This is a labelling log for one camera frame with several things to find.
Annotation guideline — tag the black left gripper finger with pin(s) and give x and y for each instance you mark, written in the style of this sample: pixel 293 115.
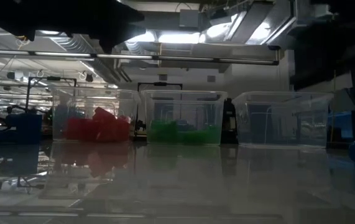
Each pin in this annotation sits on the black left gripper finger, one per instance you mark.
pixel 126 17
pixel 127 32

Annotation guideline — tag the red toy block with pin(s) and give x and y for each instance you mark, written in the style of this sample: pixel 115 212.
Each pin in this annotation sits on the red toy block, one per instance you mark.
pixel 105 132
pixel 79 129
pixel 122 129
pixel 104 115

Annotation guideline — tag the green toy block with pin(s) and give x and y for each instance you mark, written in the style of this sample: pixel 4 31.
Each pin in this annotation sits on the green toy block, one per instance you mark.
pixel 200 136
pixel 163 132

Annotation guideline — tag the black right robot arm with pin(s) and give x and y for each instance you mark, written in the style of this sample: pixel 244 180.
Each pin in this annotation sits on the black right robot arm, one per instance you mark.
pixel 351 37

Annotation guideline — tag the ceiling light panel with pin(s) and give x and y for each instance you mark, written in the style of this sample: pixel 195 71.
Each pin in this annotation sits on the ceiling light panel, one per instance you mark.
pixel 143 37
pixel 180 38

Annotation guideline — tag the horizontal ceiling pipe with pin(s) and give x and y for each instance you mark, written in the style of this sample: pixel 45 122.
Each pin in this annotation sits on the horizontal ceiling pipe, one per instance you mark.
pixel 180 58

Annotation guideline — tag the grey ceiling box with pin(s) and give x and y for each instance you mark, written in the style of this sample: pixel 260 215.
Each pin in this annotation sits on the grey ceiling box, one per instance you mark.
pixel 189 18

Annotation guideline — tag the clear plastic bin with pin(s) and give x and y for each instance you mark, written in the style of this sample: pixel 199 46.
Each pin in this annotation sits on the clear plastic bin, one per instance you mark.
pixel 71 102
pixel 283 109
pixel 196 105

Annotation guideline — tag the silver ribbed duct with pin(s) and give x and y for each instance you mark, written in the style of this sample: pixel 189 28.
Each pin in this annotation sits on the silver ribbed duct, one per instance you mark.
pixel 71 43

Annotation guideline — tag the small wall sign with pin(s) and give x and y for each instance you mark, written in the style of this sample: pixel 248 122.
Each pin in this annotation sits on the small wall sign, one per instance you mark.
pixel 163 77

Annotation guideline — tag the black gantry frame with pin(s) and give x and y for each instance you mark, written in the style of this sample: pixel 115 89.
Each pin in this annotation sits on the black gantry frame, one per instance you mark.
pixel 160 84
pixel 51 78

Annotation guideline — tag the grey wall plate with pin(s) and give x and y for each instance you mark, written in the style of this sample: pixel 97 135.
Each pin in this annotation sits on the grey wall plate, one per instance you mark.
pixel 211 78

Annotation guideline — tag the large silver air duct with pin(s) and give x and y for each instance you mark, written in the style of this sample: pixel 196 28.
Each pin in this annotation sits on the large silver air duct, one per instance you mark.
pixel 251 21

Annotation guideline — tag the black frame bracket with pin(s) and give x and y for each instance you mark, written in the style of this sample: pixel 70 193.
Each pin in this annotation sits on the black frame bracket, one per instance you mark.
pixel 229 121

